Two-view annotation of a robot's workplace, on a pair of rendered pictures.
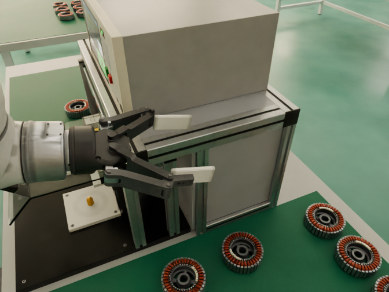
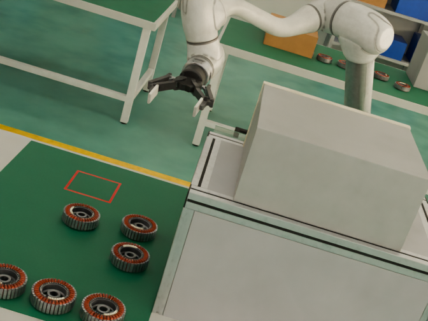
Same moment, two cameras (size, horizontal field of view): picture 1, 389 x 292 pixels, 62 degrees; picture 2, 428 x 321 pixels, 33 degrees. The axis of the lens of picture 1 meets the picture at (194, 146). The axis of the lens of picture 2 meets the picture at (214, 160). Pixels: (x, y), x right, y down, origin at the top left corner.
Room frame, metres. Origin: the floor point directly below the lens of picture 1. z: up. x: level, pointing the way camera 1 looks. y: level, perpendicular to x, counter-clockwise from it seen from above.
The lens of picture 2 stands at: (1.34, -1.69, 1.87)
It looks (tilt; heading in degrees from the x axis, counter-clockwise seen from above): 23 degrees down; 114
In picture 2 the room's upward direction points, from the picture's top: 17 degrees clockwise
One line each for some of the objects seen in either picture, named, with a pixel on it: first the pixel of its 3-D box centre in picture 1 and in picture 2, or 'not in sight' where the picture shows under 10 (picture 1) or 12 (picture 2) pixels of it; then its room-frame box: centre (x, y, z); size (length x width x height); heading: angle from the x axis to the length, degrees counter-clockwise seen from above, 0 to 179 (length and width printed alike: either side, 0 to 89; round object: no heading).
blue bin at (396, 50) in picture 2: not in sight; (386, 43); (-0.63, 6.60, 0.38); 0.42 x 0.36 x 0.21; 115
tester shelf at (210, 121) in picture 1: (169, 75); (316, 202); (0.90, 0.08, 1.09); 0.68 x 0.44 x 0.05; 24
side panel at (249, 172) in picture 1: (241, 179); (180, 237); (0.63, -0.13, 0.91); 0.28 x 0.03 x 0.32; 114
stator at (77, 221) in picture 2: not in sight; (81, 216); (0.27, -0.08, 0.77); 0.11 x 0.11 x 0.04
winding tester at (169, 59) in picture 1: (169, 36); (327, 160); (0.89, 0.07, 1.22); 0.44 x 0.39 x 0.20; 24
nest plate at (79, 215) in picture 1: (91, 204); not in sight; (0.66, 0.32, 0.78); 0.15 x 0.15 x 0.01; 24
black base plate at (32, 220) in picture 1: (90, 181); not in sight; (0.78, 0.36, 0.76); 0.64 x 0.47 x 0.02; 24
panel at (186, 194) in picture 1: (153, 126); not in sight; (0.87, 0.14, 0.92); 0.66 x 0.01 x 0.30; 24
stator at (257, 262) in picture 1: (242, 251); (129, 256); (0.50, -0.13, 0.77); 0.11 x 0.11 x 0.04
